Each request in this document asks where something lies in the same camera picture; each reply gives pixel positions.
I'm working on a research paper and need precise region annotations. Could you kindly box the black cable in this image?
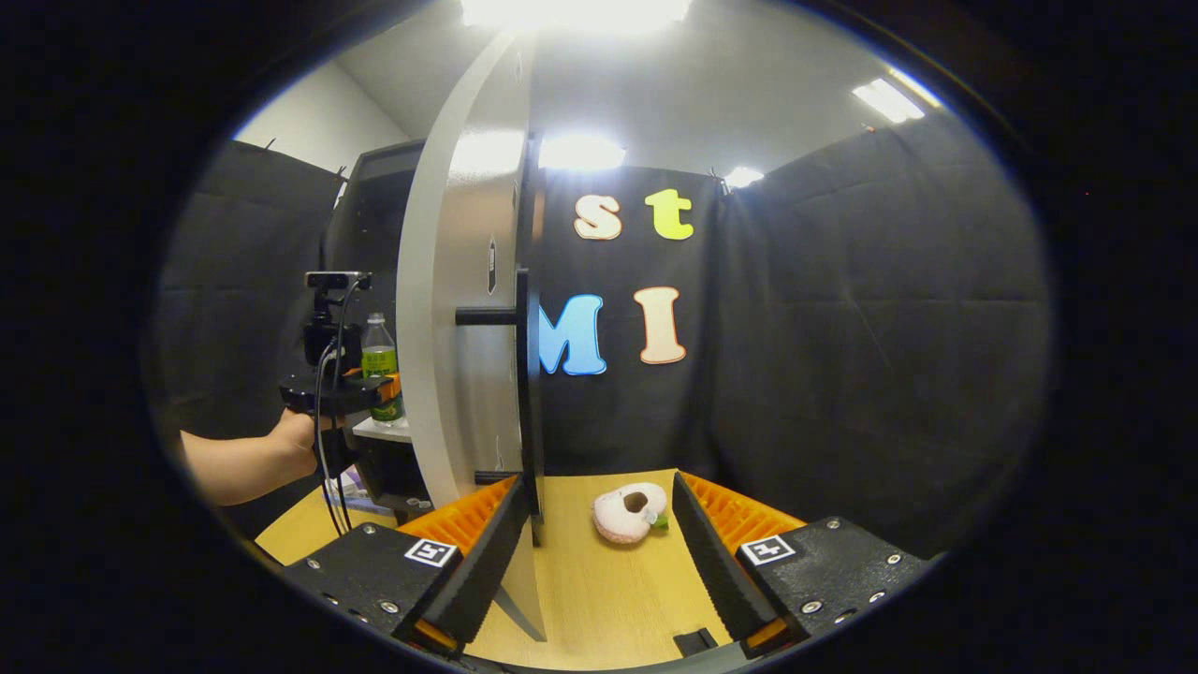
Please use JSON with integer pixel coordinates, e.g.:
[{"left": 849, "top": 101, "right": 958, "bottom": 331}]
[{"left": 314, "top": 279, "right": 361, "bottom": 536}]

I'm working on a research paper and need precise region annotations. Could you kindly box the black door handle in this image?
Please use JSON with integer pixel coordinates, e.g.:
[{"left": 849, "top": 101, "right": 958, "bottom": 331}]
[{"left": 456, "top": 269, "right": 544, "bottom": 488}]

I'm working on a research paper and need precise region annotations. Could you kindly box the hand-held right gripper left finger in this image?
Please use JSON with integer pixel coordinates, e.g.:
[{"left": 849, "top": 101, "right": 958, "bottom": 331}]
[{"left": 281, "top": 473, "right": 533, "bottom": 656}]

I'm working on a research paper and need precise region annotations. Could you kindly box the pink white plush toy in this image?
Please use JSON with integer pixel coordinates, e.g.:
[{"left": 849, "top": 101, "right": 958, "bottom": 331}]
[{"left": 592, "top": 482, "right": 670, "bottom": 546}]

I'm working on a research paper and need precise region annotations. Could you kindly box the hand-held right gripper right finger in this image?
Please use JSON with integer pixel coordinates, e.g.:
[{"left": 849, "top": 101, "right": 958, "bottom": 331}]
[{"left": 672, "top": 471, "right": 928, "bottom": 661}]

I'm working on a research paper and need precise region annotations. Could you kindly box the green label bottle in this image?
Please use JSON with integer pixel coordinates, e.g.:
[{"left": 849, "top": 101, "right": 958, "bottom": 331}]
[{"left": 361, "top": 313, "right": 406, "bottom": 427}]

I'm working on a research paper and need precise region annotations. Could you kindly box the black backdrop cloth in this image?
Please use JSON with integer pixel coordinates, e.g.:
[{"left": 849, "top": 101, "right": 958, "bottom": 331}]
[{"left": 150, "top": 108, "right": 1054, "bottom": 563}]

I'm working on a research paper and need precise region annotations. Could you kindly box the white cabinet door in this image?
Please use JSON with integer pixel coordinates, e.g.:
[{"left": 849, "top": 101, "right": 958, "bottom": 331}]
[{"left": 395, "top": 28, "right": 548, "bottom": 643}]

